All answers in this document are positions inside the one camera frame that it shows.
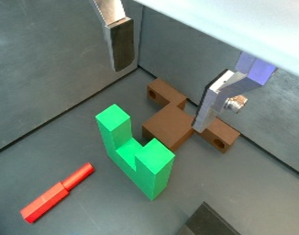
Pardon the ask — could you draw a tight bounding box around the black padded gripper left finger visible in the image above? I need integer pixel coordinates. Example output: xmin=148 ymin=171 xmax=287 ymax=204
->
xmin=91 ymin=0 xmax=135 ymax=72

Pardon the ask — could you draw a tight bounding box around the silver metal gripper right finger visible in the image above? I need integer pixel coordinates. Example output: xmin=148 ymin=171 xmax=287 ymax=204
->
xmin=191 ymin=52 xmax=277 ymax=133

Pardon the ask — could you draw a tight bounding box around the green U-shaped block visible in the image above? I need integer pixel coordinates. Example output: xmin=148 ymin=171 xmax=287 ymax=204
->
xmin=96 ymin=104 xmax=175 ymax=200

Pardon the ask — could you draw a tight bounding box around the brown T-shaped block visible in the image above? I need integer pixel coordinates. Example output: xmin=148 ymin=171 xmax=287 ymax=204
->
xmin=142 ymin=78 xmax=241 ymax=153

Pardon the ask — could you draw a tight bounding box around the red stepped peg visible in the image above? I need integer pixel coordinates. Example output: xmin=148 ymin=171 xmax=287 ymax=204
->
xmin=20 ymin=162 xmax=95 ymax=223

